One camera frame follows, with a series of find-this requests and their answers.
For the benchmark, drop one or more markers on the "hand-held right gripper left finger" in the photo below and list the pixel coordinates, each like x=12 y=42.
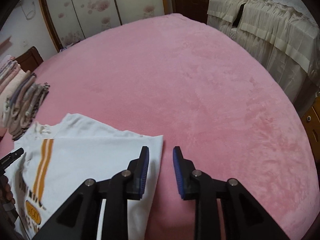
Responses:
x=144 y=167

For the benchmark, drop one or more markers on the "stack of folded clothes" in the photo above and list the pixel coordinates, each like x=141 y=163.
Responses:
x=20 y=92

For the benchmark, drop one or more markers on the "wooden headboard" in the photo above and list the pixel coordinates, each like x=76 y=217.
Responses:
x=32 y=57

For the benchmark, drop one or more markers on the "person's left hand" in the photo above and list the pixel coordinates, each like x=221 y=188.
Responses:
x=5 y=187

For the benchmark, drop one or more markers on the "cloth-covered furniture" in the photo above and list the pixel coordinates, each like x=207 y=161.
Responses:
x=270 y=35

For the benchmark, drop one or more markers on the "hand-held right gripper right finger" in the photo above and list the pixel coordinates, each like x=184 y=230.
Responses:
x=177 y=167

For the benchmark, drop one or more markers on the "floral wardrobe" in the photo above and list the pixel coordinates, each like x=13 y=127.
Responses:
x=95 y=5

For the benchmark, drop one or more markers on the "pink fleece blanket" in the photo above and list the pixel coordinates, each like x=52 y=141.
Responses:
x=187 y=80

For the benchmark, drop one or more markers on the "white t-shirt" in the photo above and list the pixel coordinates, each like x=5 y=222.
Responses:
x=87 y=155

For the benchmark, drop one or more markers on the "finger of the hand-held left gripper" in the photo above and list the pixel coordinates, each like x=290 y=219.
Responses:
x=13 y=155

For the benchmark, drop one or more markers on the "wooden cabinet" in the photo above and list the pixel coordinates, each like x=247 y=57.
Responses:
x=312 y=125

